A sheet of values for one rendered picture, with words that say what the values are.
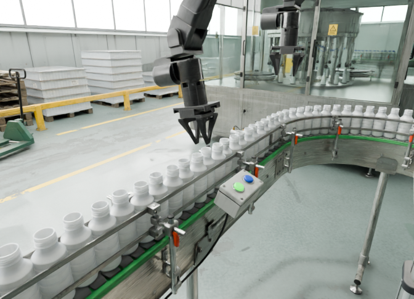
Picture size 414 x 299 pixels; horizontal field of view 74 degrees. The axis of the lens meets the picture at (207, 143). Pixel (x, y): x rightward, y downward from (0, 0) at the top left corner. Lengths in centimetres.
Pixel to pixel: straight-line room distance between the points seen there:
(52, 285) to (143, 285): 24
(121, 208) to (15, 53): 746
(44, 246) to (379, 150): 167
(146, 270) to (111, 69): 654
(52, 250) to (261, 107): 348
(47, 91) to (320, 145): 554
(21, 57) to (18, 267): 758
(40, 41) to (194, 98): 772
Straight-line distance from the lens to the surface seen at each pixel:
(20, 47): 808
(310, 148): 170
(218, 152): 96
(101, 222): 66
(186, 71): 64
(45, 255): 62
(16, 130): 507
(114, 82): 718
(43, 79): 635
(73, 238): 65
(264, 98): 383
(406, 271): 95
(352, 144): 181
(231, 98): 406
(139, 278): 78
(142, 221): 74
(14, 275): 61
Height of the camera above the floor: 150
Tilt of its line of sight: 20 degrees down
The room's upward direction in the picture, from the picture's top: straight up
